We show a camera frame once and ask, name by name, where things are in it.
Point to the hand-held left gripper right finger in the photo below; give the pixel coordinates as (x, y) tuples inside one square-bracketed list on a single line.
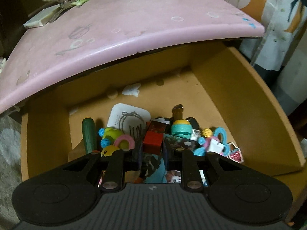
[(166, 154)]

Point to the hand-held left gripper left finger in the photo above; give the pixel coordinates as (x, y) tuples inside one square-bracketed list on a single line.
[(139, 157)]

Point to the red cube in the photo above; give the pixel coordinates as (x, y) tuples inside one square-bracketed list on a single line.
[(153, 142)]

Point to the yellow plastic toy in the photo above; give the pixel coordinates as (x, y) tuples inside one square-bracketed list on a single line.
[(110, 134)]

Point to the wooden drawer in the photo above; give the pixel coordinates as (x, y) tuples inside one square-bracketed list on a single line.
[(227, 95)]

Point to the dark picture card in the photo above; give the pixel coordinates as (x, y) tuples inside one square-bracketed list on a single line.
[(179, 143)]

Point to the cartoon picture book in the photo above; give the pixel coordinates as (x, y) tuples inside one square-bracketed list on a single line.
[(156, 172)]

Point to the dark red small box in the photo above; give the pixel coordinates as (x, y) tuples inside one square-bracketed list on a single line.
[(157, 127)]

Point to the teal yellow round container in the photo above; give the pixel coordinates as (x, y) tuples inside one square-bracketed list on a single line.
[(181, 128)]

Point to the black oval object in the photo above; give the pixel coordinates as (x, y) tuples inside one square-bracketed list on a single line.
[(193, 122)]

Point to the brown glass bottle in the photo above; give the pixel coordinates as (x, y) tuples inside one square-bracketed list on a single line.
[(178, 113)]

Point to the small yellow ball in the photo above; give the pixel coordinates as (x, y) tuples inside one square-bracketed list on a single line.
[(206, 132)]

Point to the white pink toy piece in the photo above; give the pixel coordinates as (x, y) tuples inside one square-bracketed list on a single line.
[(214, 146)]

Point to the torn white paper scrap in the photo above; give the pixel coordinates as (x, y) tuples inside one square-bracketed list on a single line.
[(130, 89)]

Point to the cupcake sticker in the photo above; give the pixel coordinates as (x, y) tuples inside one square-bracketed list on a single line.
[(236, 154)]

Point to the pink top nightstand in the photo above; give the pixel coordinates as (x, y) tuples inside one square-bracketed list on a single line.
[(132, 24)]

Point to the crumpled white tissue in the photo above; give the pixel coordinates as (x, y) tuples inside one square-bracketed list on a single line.
[(1, 63)]

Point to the white flat box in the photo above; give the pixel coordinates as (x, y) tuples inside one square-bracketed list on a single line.
[(36, 22)]

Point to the deer print wardrobe cover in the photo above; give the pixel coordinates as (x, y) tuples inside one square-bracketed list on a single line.
[(275, 16)]

